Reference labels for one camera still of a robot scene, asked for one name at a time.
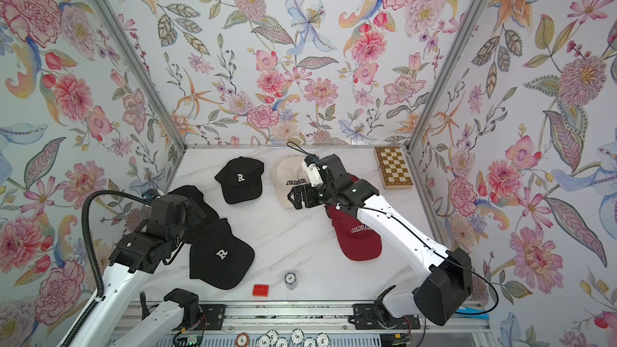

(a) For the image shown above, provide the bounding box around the black cap back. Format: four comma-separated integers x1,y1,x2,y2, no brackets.
215,157,264,205

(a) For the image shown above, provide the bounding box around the orange poker chip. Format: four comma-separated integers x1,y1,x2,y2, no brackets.
235,333,250,347

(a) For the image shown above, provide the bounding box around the blue toy microphone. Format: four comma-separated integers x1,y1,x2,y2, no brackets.
455,306,489,320

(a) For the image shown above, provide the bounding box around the red cap back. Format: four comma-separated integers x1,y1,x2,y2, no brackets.
326,207,382,262

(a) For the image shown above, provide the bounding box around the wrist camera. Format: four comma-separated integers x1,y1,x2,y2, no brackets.
141,189,165,202
302,154,348,187

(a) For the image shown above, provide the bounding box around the wooden chess board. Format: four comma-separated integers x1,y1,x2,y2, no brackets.
374,146,413,190

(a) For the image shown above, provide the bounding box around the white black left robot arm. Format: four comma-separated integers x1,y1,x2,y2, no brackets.
60,191,206,346

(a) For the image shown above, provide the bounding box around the black corrugated cable conduit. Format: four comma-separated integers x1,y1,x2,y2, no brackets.
57,190,153,347

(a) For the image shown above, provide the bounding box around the black cap front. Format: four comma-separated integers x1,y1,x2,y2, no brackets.
189,218,255,290

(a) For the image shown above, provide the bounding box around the black cap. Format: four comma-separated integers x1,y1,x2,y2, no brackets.
215,157,264,205
189,218,255,290
170,185,219,244

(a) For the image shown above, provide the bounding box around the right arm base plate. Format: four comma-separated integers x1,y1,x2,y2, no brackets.
348,303,422,331

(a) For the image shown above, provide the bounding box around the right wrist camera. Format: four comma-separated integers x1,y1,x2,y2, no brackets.
302,154,348,187

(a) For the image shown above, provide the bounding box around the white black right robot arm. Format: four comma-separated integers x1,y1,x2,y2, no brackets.
287,177,472,326

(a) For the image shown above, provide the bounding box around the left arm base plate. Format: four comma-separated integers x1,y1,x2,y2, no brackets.
194,304,227,331

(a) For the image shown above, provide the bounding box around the stack of poker chips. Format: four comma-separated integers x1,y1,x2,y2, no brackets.
284,272,298,290

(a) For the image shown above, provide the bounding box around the red toy brick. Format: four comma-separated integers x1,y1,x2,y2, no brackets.
252,284,269,297

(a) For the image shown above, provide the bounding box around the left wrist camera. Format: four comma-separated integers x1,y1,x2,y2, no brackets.
141,189,165,202

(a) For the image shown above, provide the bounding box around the white poker chip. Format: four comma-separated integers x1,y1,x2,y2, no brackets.
255,334,271,347
266,330,279,345
290,329,305,345
303,337,317,347
315,333,330,347

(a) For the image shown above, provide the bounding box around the aluminium front rail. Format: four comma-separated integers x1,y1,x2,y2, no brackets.
120,300,488,336

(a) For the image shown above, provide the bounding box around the cream cap front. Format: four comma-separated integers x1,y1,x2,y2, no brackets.
269,156,309,209

